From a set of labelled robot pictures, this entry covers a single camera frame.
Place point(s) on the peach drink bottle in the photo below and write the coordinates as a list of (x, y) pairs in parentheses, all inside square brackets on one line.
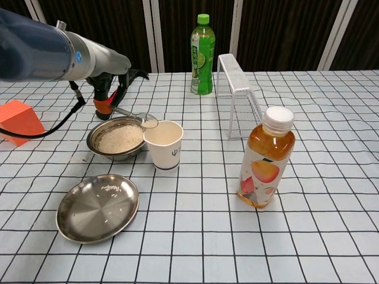
[(263, 171)]

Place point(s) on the white paper cup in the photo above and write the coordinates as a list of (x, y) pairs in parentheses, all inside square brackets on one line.
[(165, 154)]

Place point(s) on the stainless steel bowl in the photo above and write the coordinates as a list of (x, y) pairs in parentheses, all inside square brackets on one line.
[(96, 136)]

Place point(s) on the orange foam block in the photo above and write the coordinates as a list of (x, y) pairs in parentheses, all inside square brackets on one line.
[(17, 118)]

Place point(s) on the stainless steel plate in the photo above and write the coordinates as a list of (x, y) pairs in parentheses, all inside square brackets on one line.
[(94, 213)]

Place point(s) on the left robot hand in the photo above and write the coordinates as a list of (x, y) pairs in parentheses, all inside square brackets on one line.
[(117, 63)]

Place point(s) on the white rice pile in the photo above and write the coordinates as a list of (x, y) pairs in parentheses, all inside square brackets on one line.
[(120, 140)]

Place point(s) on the white partition frame post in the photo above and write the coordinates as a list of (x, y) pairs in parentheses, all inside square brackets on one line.
[(34, 9), (337, 35), (237, 29), (158, 35), (149, 35)]

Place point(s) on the green tea bottle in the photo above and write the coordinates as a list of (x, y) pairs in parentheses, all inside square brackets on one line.
[(204, 74)]

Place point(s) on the metal spoon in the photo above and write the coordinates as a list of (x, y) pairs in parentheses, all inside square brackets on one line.
[(149, 123)]

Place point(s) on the checked blue tablecloth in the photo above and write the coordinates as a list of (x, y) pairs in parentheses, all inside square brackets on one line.
[(207, 236)]

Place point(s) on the black red claw hammer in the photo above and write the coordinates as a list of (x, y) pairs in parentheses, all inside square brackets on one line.
[(140, 74)]

